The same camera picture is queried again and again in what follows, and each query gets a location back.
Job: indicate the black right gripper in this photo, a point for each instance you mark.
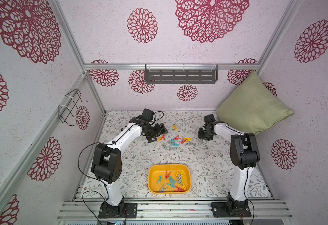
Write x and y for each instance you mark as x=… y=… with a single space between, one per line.
x=204 y=133

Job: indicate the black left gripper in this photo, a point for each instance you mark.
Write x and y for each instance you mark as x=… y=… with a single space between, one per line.
x=159 y=132

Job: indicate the red clothespin back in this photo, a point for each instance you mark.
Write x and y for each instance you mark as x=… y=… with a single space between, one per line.
x=167 y=175

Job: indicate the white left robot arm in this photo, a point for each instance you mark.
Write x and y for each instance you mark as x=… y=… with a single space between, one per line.
x=107 y=162

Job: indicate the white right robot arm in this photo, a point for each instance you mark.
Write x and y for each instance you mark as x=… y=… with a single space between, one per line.
x=244 y=154

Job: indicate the yellow plastic storage tray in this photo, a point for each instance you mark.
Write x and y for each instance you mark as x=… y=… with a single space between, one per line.
x=161 y=169

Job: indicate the grey clothespin pile left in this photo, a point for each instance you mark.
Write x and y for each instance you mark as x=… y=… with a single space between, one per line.
x=166 y=147

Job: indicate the green square pillow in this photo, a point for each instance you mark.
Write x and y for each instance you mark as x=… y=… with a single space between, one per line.
x=252 y=108

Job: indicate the red clothespin near tray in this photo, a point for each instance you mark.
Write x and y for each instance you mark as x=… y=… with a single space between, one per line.
x=178 y=189

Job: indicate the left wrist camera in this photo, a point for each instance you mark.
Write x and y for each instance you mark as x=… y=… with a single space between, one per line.
x=147 y=115

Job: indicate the grey wall shelf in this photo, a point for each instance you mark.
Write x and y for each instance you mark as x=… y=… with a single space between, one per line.
x=181 y=75

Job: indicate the black wire wall rack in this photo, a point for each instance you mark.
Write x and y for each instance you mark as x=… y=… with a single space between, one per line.
x=66 y=110

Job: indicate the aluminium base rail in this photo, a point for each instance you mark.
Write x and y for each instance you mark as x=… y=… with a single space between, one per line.
x=177 y=210

